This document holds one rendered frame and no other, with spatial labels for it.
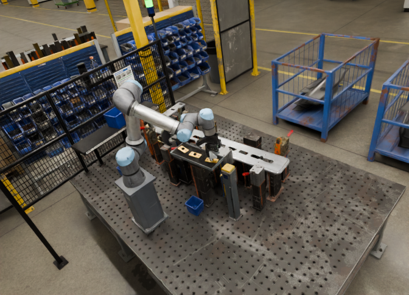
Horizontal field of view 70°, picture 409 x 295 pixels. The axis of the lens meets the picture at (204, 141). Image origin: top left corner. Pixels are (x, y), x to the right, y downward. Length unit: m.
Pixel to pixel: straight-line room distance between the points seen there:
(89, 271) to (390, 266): 2.58
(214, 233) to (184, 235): 0.21
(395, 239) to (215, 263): 1.70
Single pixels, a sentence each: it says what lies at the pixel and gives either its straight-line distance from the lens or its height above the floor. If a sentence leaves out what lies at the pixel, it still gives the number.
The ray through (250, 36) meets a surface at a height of 0.76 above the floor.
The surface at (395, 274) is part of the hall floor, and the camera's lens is 2.87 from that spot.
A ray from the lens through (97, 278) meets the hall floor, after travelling 3.06.
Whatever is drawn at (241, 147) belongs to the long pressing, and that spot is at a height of 1.00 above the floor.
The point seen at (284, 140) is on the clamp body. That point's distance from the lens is 2.18.
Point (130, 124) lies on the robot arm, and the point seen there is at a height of 1.48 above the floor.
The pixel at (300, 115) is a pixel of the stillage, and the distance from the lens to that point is 4.19.
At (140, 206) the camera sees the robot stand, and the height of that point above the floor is 0.96.
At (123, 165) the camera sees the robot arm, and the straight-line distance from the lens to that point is 1.86.
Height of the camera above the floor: 2.34
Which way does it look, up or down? 35 degrees down
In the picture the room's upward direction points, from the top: 11 degrees counter-clockwise
